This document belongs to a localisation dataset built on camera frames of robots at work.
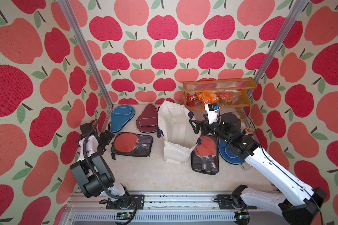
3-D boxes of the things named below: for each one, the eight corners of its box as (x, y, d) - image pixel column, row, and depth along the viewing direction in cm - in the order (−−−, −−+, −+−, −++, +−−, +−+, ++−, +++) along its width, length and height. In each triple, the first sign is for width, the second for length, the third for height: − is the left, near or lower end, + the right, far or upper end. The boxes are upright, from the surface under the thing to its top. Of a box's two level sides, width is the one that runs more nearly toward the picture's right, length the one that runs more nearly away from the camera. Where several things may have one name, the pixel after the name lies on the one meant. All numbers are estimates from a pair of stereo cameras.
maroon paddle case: (135, 132, 104) (135, 130, 101) (140, 107, 120) (139, 104, 118) (157, 132, 103) (156, 130, 101) (158, 107, 120) (158, 104, 118)
